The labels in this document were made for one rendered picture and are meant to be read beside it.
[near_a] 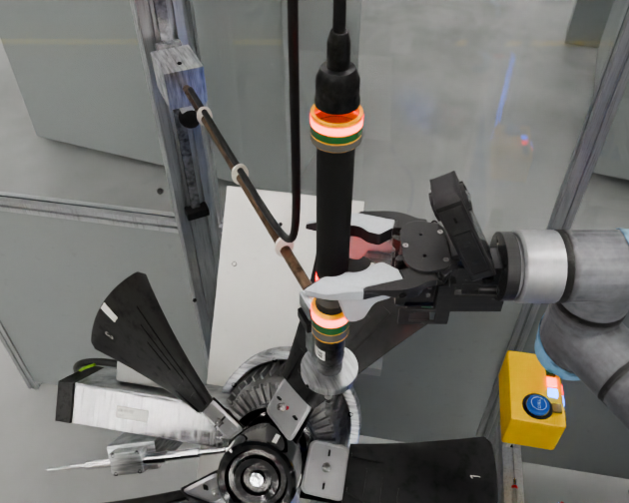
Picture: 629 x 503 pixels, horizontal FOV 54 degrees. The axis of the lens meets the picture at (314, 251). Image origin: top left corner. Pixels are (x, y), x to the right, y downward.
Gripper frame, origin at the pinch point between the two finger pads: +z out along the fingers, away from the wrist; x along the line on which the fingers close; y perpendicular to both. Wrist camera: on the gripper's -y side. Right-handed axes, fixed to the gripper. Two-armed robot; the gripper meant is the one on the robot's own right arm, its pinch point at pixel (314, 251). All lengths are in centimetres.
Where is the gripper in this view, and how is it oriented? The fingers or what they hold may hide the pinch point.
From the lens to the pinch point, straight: 61.5
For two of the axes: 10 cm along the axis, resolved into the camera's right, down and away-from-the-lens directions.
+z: -10.0, 0.0, 0.1
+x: 0.1, -7.0, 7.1
